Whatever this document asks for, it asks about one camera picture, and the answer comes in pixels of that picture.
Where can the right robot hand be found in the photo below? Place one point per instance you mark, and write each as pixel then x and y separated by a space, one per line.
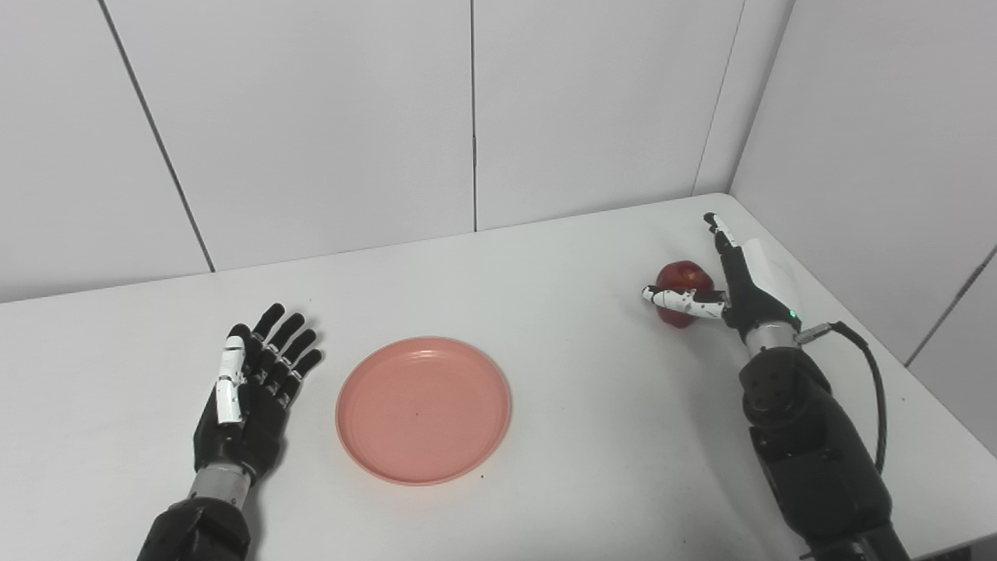
pixel 744 288

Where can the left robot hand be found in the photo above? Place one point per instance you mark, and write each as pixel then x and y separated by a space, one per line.
pixel 249 397

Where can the red apple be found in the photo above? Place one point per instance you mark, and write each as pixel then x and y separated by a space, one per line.
pixel 681 282

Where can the pink plate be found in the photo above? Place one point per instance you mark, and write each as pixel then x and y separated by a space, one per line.
pixel 424 411

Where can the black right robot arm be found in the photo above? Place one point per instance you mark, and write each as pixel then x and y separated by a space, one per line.
pixel 814 452

